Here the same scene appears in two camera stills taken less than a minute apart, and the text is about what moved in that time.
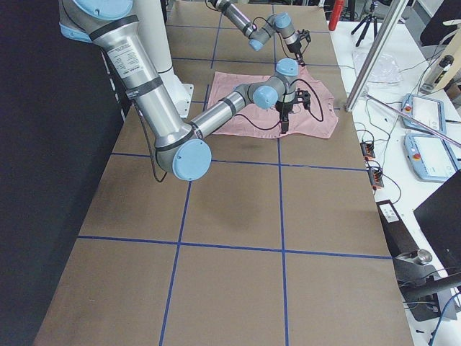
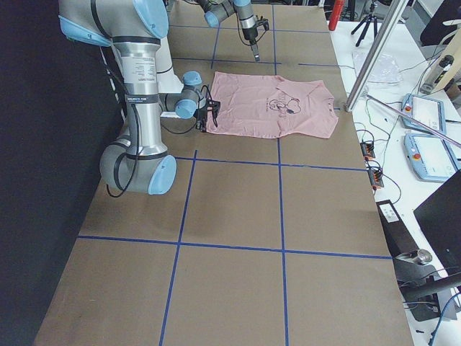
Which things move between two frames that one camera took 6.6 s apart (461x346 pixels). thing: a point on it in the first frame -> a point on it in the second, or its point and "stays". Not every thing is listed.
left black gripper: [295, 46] -> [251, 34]
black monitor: [439, 216] stays
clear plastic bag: [385, 71] stays
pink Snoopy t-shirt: [320, 120] stays
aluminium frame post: [373, 58] stays
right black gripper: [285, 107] -> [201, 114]
